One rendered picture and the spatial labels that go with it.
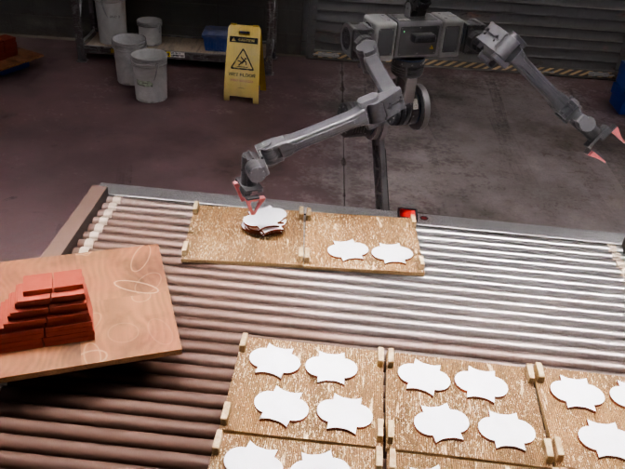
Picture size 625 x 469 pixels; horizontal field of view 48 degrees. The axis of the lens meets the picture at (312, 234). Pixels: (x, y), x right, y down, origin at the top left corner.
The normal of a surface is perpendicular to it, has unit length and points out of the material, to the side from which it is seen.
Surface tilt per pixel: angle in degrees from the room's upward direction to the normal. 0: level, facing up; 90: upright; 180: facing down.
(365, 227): 0
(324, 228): 0
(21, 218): 0
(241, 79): 78
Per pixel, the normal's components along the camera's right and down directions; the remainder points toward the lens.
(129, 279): 0.07, -0.84
